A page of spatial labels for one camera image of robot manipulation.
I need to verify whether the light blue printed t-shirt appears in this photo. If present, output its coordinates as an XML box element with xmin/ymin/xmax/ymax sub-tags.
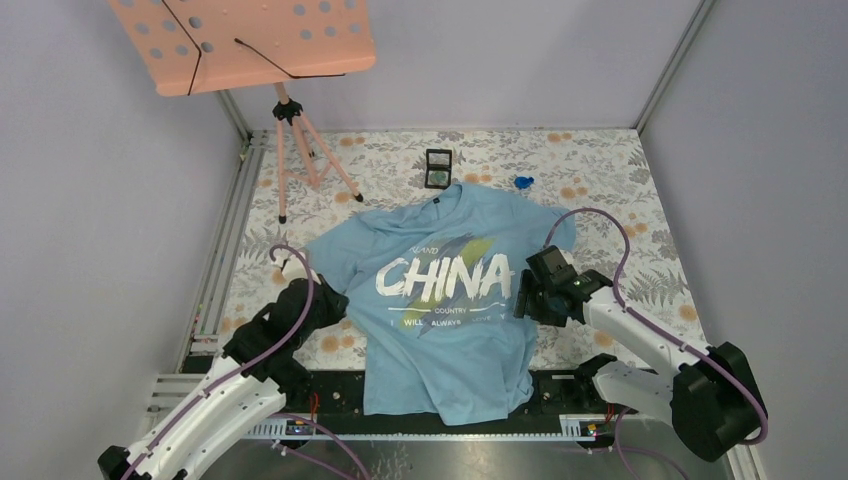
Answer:
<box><xmin>304</xmin><ymin>183</ymin><xmax>578</xmax><ymax>427</ymax></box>

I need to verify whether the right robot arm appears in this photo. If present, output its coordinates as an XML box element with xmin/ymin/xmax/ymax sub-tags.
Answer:
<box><xmin>515</xmin><ymin>246</ymin><xmax>768</xmax><ymax>461</ymax></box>

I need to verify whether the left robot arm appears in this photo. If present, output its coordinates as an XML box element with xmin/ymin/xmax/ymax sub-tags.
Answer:
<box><xmin>97</xmin><ymin>278</ymin><xmax>349</xmax><ymax>479</ymax></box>

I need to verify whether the black square brooch box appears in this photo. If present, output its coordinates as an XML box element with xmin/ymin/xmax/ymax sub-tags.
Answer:
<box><xmin>425</xmin><ymin>149</ymin><xmax>453</xmax><ymax>190</ymax></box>

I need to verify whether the small blue plastic piece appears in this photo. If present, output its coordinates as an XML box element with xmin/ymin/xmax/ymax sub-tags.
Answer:
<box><xmin>513</xmin><ymin>176</ymin><xmax>535</xmax><ymax>190</ymax></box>

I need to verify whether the floral patterned table mat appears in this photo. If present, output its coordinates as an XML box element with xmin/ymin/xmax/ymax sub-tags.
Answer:
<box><xmin>201</xmin><ymin>130</ymin><xmax>704</xmax><ymax>339</ymax></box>

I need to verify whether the pink music stand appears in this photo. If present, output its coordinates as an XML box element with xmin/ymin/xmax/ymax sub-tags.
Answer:
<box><xmin>109</xmin><ymin>0</ymin><xmax>376</xmax><ymax>223</ymax></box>

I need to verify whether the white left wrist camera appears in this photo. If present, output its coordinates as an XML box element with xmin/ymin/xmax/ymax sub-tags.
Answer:
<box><xmin>270</xmin><ymin>245</ymin><xmax>321</xmax><ymax>287</ymax></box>

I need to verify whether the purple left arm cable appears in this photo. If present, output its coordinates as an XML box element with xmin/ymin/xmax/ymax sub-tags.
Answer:
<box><xmin>119</xmin><ymin>243</ymin><xmax>372</xmax><ymax>480</ymax></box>

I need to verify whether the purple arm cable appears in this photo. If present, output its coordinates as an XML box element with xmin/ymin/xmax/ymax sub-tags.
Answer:
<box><xmin>543</xmin><ymin>207</ymin><xmax>770</xmax><ymax>480</ymax></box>
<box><xmin>119</xmin><ymin>243</ymin><xmax>372</xmax><ymax>480</ymax></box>

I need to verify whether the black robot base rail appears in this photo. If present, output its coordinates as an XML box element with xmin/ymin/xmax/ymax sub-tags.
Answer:
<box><xmin>178</xmin><ymin>354</ymin><xmax>670</xmax><ymax>439</ymax></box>

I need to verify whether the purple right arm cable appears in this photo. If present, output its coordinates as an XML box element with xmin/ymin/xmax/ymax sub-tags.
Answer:
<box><xmin>543</xmin><ymin>207</ymin><xmax>770</xmax><ymax>480</ymax></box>

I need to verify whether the slotted white cable duct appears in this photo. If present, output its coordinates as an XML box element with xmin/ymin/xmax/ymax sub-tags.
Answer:
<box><xmin>243</xmin><ymin>412</ymin><xmax>615</xmax><ymax>443</ymax></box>

